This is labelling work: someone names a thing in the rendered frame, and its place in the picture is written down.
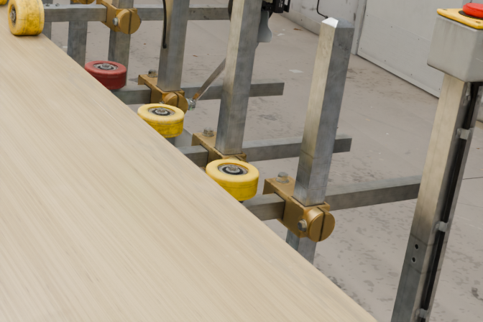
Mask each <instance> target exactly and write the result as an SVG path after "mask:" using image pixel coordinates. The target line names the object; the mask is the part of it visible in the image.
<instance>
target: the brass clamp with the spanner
mask: <svg viewBox="0 0 483 322"><path fill-rule="evenodd" d="M137 85H146V86H147V87H148V88H150V89H151V93H150V100H149V103H145V105H147V104H165V105H170V106H174V107H176V108H179V109H180V110H182V111H183V113H184V115H185V113H186V112H187V110H188V101H187V99H186V98H185V91H183V90H182V89H180V90H179V91H163V90H162V89H161V88H159V87H158V86H157V77H156V78H151V77H148V76H147V74H144V75H139V76H138V84H137Z"/></svg>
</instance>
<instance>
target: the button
mask: <svg viewBox="0 0 483 322"><path fill-rule="evenodd" d="M462 11H463V12H464V13H465V14H467V15H469V16H472V17H477V18H482V19H483V4H477V3H466V4H465V5H463V9H462Z"/></svg>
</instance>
